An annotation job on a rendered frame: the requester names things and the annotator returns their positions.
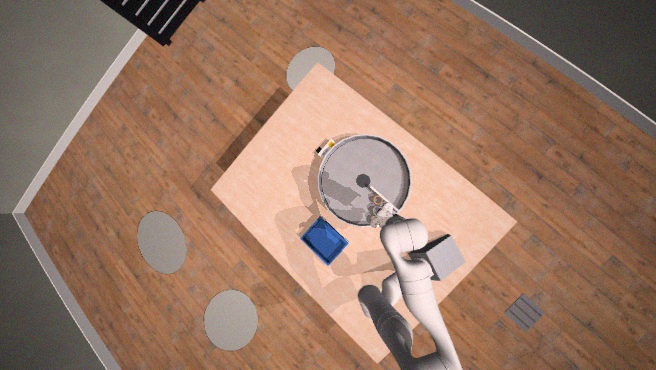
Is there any blue tray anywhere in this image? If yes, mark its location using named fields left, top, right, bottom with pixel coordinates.
left=300, top=216, right=349, bottom=266

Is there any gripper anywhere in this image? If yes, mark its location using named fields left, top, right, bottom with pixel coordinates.
left=370, top=202, right=406, bottom=228

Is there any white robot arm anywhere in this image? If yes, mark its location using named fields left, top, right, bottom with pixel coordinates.
left=358, top=218, right=463, bottom=370

